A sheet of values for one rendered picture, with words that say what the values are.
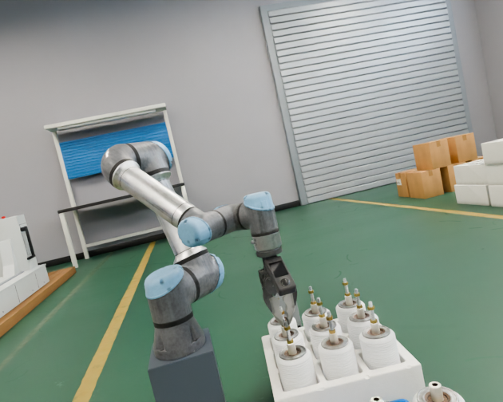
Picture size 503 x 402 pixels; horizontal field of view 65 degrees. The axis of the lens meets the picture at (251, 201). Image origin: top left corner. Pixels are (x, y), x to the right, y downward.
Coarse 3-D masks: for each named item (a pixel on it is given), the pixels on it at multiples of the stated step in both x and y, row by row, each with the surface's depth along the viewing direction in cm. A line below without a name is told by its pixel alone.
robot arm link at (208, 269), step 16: (128, 144) 121; (144, 144) 125; (160, 144) 129; (144, 160) 122; (160, 160) 126; (160, 176) 124; (160, 224) 125; (176, 240) 122; (176, 256) 123; (192, 256) 120; (208, 256) 124; (192, 272) 117; (208, 272) 120; (208, 288) 120
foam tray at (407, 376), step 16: (336, 320) 138; (304, 336) 131; (272, 352) 125; (400, 352) 109; (272, 368) 115; (320, 368) 109; (368, 368) 104; (384, 368) 103; (400, 368) 101; (416, 368) 101; (272, 384) 107; (320, 384) 102; (336, 384) 100; (352, 384) 101; (368, 384) 101; (384, 384) 101; (400, 384) 101; (416, 384) 102; (288, 400) 100; (304, 400) 100; (320, 400) 100; (336, 400) 101; (352, 400) 101; (368, 400) 101
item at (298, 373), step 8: (280, 360) 105; (296, 360) 103; (304, 360) 103; (280, 368) 105; (288, 368) 103; (296, 368) 102; (304, 368) 103; (312, 368) 105; (280, 376) 107; (288, 376) 103; (296, 376) 103; (304, 376) 103; (312, 376) 104; (288, 384) 104; (296, 384) 103; (304, 384) 103; (312, 384) 104
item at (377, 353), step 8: (360, 336) 108; (392, 336) 105; (360, 344) 109; (368, 344) 105; (376, 344) 104; (384, 344) 103; (392, 344) 104; (368, 352) 105; (376, 352) 104; (384, 352) 103; (392, 352) 104; (368, 360) 106; (376, 360) 104; (384, 360) 104; (392, 360) 104; (376, 368) 105
